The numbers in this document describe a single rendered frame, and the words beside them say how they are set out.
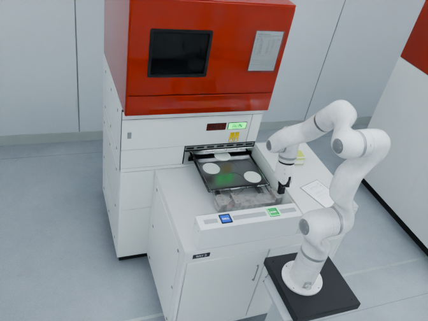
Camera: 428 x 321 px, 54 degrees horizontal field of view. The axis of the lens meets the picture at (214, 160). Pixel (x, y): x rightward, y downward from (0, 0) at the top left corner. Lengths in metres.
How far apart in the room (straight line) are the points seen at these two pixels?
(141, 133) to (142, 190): 0.42
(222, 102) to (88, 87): 1.78
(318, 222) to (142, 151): 1.10
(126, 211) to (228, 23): 1.28
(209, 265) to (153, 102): 0.87
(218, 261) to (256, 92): 0.92
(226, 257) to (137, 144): 0.77
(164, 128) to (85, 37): 1.51
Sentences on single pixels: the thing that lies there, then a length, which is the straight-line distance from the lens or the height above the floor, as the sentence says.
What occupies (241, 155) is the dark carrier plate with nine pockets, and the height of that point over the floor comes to 0.90.
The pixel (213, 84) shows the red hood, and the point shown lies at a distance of 2.19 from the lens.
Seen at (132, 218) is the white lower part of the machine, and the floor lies 0.44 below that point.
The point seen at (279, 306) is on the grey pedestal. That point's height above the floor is 0.82.
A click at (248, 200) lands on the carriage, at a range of 2.29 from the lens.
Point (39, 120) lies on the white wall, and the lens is 3.96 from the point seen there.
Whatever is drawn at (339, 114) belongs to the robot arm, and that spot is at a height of 1.67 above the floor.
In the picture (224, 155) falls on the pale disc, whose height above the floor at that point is 0.90.
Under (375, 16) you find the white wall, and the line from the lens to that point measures 4.66.
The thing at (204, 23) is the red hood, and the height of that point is 1.71.
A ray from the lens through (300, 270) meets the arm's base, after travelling 1.94.
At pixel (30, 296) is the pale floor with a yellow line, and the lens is 2.94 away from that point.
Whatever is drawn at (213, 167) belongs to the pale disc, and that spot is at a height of 0.90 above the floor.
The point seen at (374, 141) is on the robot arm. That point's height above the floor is 1.65.
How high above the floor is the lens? 2.38
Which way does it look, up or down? 37 degrees down
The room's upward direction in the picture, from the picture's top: 12 degrees clockwise
